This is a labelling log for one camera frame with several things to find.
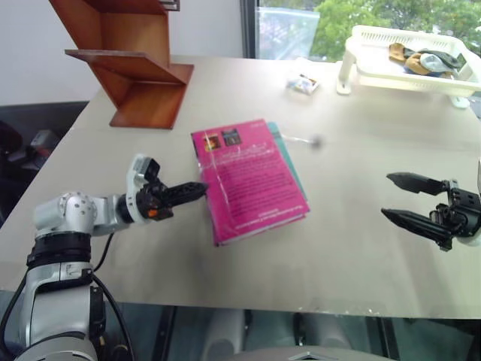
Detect clear plastic sheet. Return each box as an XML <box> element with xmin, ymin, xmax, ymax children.
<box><xmin>258</xmin><ymin>6</ymin><xmax>321</xmax><ymax>59</ymax></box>

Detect grey robot torso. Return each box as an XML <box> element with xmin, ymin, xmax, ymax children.
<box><xmin>231</xmin><ymin>346</ymin><xmax>396</xmax><ymax>361</ymax></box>

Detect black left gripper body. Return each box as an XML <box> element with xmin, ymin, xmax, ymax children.
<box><xmin>136</xmin><ymin>175</ymin><xmax>174</xmax><ymax>223</ymax></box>

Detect black chair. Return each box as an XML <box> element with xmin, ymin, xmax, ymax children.
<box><xmin>0</xmin><ymin>119</ymin><xmax>24</xmax><ymax>168</ymax></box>

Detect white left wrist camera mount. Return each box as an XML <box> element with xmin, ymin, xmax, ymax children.
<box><xmin>125</xmin><ymin>153</ymin><xmax>162</xmax><ymax>226</ymax></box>

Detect grey white sock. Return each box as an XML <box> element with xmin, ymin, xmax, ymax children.
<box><xmin>419</xmin><ymin>53</ymin><xmax>447</xmax><ymax>73</ymax></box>

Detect white plastic basket rack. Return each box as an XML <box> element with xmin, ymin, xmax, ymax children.
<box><xmin>335</xmin><ymin>24</ymin><xmax>481</xmax><ymax>110</ymax></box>

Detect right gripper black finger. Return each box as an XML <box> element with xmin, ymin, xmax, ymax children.
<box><xmin>380</xmin><ymin>207</ymin><xmax>455</xmax><ymax>253</ymax></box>
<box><xmin>386</xmin><ymin>171</ymin><xmax>449</xmax><ymax>195</ymax></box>

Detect grey rounded shape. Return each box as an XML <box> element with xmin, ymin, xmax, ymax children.
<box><xmin>204</xmin><ymin>309</ymin><xmax>248</xmax><ymax>358</ymax></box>

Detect items inside basket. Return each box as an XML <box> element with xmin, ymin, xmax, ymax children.
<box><xmin>416</xmin><ymin>48</ymin><xmax>462</xmax><ymax>71</ymax></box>

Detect black table leg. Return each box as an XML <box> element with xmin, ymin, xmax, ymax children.
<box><xmin>374</xmin><ymin>317</ymin><xmax>401</xmax><ymax>361</ymax></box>
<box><xmin>154</xmin><ymin>305</ymin><xmax>178</xmax><ymax>361</ymax></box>

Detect thin stick with dark head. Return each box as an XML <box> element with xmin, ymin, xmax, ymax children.
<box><xmin>282</xmin><ymin>133</ymin><xmax>325</xmax><ymax>151</ymax></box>

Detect teal book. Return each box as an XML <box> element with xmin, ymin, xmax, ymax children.
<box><xmin>214</xmin><ymin>120</ymin><xmax>308</xmax><ymax>248</ymax></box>

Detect grey box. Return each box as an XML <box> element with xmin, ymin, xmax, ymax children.
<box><xmin>29</xmin><ymin>129</ymin><xmax>63</xmax><ymax>152</ymax></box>

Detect pink book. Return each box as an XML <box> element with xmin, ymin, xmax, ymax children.
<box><xmin>190</xmin><ymin>119</ymin><xmax>311</xmax><ymax>247</ymax></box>

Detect small card box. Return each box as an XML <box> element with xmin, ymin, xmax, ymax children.
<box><xmin>286</xmin><ymin>73</ymin><xmax>320</xmax><ymax>96</ymax></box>

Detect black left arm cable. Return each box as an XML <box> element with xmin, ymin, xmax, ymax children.
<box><xmin>0</xmin><ymin>231</ymin><xmax>135</xmax><ymax>361</ymax></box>

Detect wooden zigzag bookshelf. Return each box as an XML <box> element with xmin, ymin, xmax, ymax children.
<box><xmin>48</xmin><ymin>0</ymin><xmax>195</xmax><ymax>131</ymax></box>

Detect brown cloth item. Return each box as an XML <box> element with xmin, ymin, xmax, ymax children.
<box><xmin>388</xmin><ymin>42</ymin><xmax>407</xmax><ymax>64</ymax></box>

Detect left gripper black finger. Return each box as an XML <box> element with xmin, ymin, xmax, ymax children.
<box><xmin>166</xmin><ymin>180</ymin><xmax>210</xmax><ymax>199</ymax></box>
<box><xmin>168</xmin><ymin>189</ymin><xmax>207</xmax><ymax>209</ymax></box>

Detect dark window frame post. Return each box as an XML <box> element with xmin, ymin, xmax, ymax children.
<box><xmin>240</xmin><ymin>0</ymin><xmax>259</xmax><ymax>59</ymax></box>

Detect tan cloth item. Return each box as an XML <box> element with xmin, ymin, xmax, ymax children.
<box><xmin>404</xmin><ymin>52</ymin><xmax>430</xmax><ymax>75</ymax></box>

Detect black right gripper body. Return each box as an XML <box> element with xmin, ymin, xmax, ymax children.
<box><xmin>429</xmin><ymin>180</ymin><xmax>481</xmax><ymax>238</ymax></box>

